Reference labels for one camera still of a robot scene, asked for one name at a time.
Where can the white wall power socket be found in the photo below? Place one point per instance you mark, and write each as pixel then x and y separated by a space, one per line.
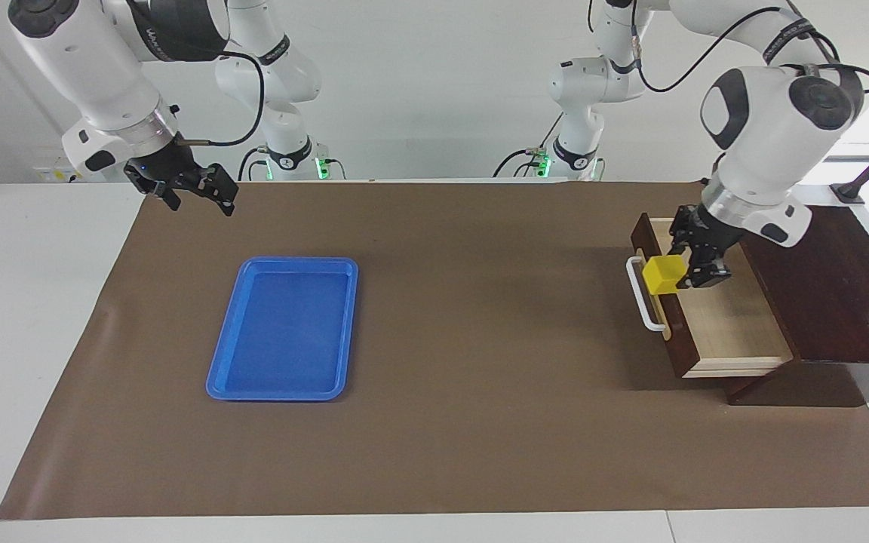
pixel 53 175

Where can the brown paper table mat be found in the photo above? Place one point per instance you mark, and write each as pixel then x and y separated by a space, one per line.
pixel 480 377

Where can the blue plastic tray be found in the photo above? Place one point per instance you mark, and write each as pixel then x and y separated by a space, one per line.
pixel 284 332

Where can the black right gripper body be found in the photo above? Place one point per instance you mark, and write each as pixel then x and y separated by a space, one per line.
pixel 170 170

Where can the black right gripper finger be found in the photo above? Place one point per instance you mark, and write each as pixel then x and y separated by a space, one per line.
pixel 170 200
pixel 227 192

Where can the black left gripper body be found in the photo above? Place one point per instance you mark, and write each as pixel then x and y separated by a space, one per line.
pixel 702 234

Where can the yellow cube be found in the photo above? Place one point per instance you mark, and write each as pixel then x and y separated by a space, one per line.
pixel 664 275

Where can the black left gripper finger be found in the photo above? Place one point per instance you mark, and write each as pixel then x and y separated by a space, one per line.
pixel 706 275
pixel 676 247

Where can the dark wooden drawer cabinet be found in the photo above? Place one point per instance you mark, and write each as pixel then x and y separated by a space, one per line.
pixel 834 286

